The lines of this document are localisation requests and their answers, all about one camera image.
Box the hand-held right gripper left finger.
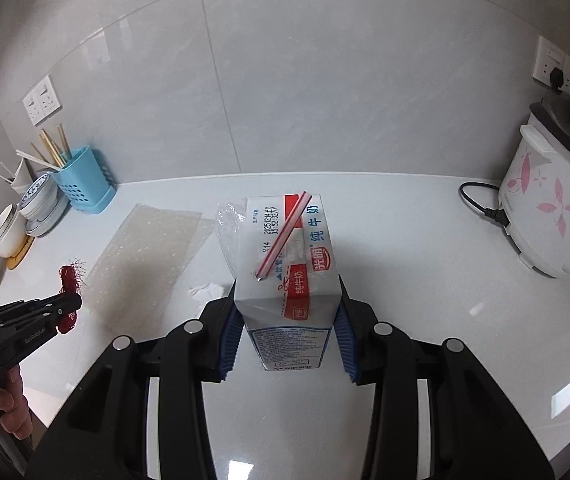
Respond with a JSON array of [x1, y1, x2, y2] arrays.
[[25, 280, 246, 480]]

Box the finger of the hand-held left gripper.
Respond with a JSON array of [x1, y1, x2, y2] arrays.
[[0, 292, 83, 318], [0, 310, 73, 373]]

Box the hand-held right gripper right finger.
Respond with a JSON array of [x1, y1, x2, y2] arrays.
[[332, 280, 556, 480]]

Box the red mesh net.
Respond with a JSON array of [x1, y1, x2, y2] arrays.
[[57, 259, 88, 333]]

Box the blue and white milk carton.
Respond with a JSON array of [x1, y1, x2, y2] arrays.
[[235, 191, 342, 372]]

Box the yellow wooden trivet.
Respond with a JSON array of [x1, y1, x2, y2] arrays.
[[7, 235, 36, 271]]

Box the large white bowl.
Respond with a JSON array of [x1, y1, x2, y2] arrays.
[[0, 204, 28, 258]]

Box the white bowls on rack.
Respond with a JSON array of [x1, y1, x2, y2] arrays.
[[17, 172, 69, 238]]

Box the white cup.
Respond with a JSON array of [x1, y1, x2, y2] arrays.
[[0, 157, 34, 196]]

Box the clear plastic straw wrapper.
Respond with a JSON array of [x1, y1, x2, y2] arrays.
[[215, 200, 251, 281]]

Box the clear bubble wrap sheet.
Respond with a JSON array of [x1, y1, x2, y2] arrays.
[[85, 203, 216, 326]]

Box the red striped straw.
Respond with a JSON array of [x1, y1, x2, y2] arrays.
[[254, 191, 312, 281]]

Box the white chopstick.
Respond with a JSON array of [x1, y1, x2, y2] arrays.
[[16, 149, 62, 171]]

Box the blue plastic utensil holder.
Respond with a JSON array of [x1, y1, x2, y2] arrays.
[[54, 146, 117, 215]]

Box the white flowered rice cooker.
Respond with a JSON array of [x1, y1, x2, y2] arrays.
[[498, 100, 570, 278]]

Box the black power cord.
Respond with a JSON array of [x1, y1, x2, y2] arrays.
[[459, 181, 512, 228]]

